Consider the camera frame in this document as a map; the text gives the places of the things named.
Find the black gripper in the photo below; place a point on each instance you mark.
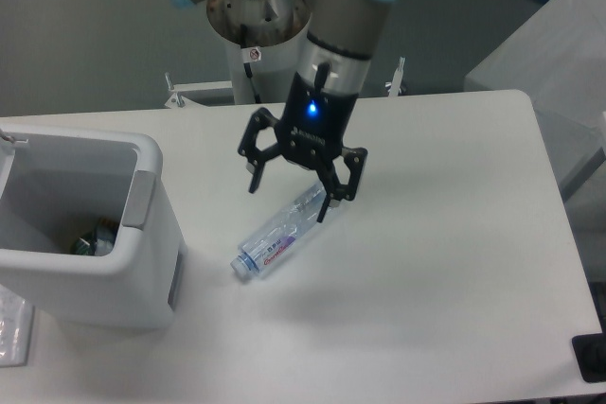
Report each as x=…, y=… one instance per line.
x=315, y=129

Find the clear plastic water bottle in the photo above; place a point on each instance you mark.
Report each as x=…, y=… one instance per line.
x=263, y=250

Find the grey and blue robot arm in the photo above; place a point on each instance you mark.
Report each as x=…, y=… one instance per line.
x=303, y=63

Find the trash inside the can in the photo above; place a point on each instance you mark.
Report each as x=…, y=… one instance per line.
x=98, y=242

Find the white plastic trash can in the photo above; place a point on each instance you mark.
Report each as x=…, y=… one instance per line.
x=56, y=182

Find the metal table clamp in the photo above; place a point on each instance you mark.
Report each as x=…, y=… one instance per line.
x=396, y=87

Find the grey covered side table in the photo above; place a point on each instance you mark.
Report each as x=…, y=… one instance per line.
x=557, y=57

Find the black device at right edge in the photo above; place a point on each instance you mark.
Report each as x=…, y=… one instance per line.
x=589, y=351

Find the white metal mounting bracket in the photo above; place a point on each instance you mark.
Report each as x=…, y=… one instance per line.
x=210, y=94

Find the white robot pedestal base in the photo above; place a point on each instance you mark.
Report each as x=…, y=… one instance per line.
x=262, y=40

